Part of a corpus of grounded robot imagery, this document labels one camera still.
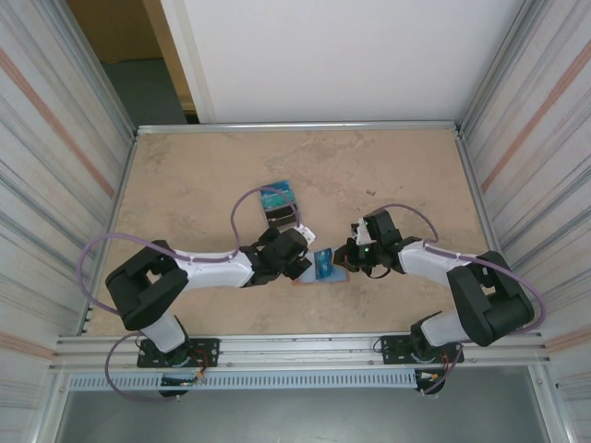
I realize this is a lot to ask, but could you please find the blue card packet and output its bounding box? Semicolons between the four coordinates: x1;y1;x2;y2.
292;248;351;287

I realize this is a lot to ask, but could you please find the blue logo chip card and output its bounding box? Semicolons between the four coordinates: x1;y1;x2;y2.
312;247;334;281

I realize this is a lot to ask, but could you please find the green card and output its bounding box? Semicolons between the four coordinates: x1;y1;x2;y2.
260;192;296;209

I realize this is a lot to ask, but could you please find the clear acrylic card stand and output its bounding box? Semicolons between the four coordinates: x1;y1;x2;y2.
257;179;302;231

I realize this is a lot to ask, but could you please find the small green circuit board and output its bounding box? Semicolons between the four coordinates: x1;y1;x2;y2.
160;372;207;387

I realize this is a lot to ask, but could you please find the wide aluminium mounting rail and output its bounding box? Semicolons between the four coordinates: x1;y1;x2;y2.
53;328;553;374

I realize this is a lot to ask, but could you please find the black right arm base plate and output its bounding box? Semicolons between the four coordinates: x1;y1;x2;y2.
378;334;464;365

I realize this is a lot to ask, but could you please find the grey slotted cable duct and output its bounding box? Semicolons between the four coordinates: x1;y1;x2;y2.
67;371;419;392

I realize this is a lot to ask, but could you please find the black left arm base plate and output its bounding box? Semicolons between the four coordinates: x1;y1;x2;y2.
137;338;221;369

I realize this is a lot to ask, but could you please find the aluminium frame rail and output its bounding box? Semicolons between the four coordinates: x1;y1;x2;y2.
454;128;525;331
135;120;464;137
81;130;139;336

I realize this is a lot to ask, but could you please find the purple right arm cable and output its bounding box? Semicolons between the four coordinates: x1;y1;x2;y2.
376;202;549;398

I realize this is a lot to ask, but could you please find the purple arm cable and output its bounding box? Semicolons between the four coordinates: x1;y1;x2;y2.
376;202;549;398
77;186;305;403

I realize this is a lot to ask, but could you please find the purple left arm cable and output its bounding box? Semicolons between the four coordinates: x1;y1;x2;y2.
77;186;305;403

